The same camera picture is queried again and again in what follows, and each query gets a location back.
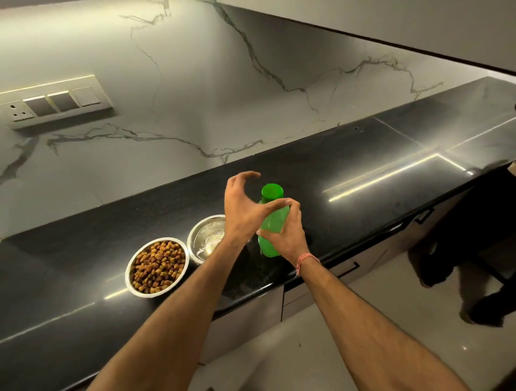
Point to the person's left forearm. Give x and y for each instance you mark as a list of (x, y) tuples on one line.
[(169, 326)]

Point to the steel food bowl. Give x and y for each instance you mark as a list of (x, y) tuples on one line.
[(129, 282)]

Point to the brown base cabinet door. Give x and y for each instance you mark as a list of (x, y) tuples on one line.
[(246, 326)]

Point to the brown drawer front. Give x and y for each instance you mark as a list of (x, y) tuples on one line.
[(296, 310), (411, 237), (371, 258)]

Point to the white switch panel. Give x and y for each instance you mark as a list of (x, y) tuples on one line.
[(92, 84)]

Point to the person's right hand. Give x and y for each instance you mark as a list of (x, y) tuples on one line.
[(290, 241)]

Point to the green water bottle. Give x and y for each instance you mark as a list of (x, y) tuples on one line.
[(276, 219)]

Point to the person's left hand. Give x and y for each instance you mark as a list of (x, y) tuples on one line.
[(242, 213)]

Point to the brown wall cabinet door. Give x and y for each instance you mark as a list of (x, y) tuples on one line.
[(403, 24)]

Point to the person's right forearm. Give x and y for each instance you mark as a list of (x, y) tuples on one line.
[(371, 338)]

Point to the steel water bowl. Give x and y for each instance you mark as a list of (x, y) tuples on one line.
[(193, 241)]

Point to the clear water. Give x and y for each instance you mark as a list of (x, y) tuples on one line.
[(211, 239)]

